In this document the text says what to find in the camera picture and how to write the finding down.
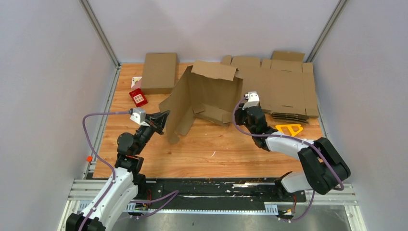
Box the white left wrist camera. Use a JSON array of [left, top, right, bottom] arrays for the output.
[[129, 107, 149, 126]]

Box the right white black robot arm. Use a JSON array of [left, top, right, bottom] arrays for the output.
[[233, 103, 351, 201]]

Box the brown cardboard box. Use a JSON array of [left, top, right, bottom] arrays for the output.
[[141, 52, 178, 95], [159, 60, 243, 144]]

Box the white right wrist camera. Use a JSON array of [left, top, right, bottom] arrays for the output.
[[242, 91, 260, 110]]

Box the playing card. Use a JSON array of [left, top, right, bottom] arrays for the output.
[[131, 77, 142, 90]]

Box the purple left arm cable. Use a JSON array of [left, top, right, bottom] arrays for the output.
[[76, 110, 179, 231]]

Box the stack of flat cardboard sheets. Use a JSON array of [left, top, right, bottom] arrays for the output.
[[221, 51, 319, 118]]

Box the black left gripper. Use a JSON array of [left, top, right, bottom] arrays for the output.
[[134, 110, 171, 155]]

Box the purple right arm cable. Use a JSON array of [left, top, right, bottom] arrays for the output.
[[232, 97, 345, 223]]

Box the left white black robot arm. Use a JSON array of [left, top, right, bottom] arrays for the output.
[[65, 107, 170, 231]]

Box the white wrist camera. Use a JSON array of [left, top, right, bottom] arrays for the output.
[[129, 107, 149, 126], [242, 91, 260, 110]]

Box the red plastic window block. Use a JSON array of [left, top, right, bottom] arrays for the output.
[[129, 88, 148, 107]]

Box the yellow plastic triangle block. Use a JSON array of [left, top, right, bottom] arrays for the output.
[[275, 124, 304, 136]]

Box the closed brown cardboard box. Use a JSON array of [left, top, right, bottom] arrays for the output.
[[141, 52, 178, 95]]

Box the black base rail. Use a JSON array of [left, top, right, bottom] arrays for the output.
[[135, 178, 307, 211]]

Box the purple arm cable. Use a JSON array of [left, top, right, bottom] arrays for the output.
[[232, 97, 345, 223], [76, 110, 179, 231]]

